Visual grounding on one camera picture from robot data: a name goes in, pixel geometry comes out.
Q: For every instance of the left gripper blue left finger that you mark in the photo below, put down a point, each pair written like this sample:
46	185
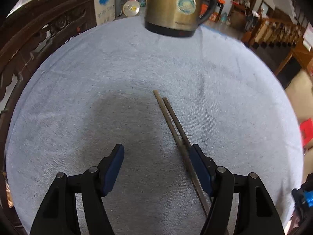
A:
57	213

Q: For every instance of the white chest freezer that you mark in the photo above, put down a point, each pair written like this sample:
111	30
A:
104	11

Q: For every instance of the grey round table cloth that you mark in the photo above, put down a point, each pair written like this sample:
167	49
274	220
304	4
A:
97	91

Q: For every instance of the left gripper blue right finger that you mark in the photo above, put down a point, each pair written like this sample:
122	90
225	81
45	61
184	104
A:
256	211

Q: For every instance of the wooden stair railing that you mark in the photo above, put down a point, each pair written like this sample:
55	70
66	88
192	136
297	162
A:
272	33

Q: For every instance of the small electric heater fan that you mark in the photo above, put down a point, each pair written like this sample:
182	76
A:
131	8

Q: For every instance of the red plastic child chair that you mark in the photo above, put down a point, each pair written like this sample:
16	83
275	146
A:
306	128

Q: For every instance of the carved dark wooden sideboard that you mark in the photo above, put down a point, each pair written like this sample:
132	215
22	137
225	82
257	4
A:
30	35

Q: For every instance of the dark wooden chopstick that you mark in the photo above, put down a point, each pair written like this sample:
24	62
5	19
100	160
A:
183	152
176	121

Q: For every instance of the gold electric kettle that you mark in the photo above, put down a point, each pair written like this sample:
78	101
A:
177	18

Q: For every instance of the cream leather sofa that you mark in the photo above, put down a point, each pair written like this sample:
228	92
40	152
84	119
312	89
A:
299	92

